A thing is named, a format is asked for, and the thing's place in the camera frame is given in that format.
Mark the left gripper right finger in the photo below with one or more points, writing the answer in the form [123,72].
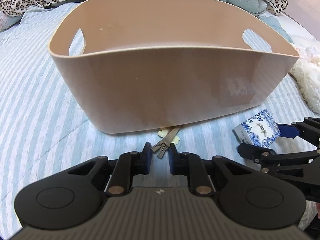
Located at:
[195,169]

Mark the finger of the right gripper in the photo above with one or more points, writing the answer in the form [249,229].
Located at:
[267,157]
[308,130]

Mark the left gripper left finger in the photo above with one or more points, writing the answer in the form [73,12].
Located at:
[123,170]

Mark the blue white patterned box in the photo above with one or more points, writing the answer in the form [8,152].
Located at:
[260,130]

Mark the metal keys with charm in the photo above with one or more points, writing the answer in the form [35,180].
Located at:
[161,146]

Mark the white fluffy plush toy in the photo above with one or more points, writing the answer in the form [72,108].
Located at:
[306,73]

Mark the blue striped bed sheet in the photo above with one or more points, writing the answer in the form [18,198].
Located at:
[44,131]

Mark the beige plastic storage basket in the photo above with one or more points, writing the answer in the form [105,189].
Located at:
[135,65]

